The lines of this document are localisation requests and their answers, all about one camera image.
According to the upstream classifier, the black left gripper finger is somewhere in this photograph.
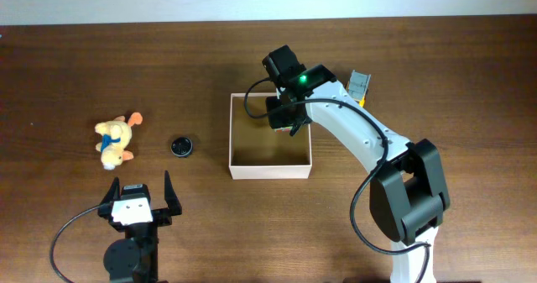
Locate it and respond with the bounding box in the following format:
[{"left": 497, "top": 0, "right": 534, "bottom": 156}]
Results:
[
  {"left": 101, "top": 177, "right": 121, "bottom": 205},
  {"left": 164, "top": 170, "right": 182, "bottom": 215}
]

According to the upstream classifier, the beige cardboard box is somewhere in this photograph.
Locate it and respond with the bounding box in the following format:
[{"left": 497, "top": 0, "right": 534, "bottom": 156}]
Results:
[{"left": 228, "top": 92, "right": 313, "bottom": 180}]

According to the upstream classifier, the yellow grey toy truck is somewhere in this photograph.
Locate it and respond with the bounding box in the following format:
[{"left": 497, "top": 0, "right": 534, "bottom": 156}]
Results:
[{"left": 346, "top": 70, "right": 371, "bottom": 107}]

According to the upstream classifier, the colourful puzzle cube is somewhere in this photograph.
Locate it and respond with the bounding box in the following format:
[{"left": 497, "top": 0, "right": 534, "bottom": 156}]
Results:
[{"left": 274, "top": 126, "right": 293, "bottom": 133}]

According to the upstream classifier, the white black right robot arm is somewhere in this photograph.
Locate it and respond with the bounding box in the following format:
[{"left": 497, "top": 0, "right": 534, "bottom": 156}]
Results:
[{"left": 265, "top": 65, "right": 451, "bottom": 282}]

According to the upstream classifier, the yellow plush duck toy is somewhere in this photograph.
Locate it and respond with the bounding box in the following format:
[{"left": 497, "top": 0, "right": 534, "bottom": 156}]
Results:
[{"left": 95, "top": 113, "right": 143, "bottom": 170}]

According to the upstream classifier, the black round lid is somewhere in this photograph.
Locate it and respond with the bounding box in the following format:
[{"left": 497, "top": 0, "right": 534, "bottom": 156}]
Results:
[{"left": 170, "top": 136, "right": 194, "bottom": 158}]

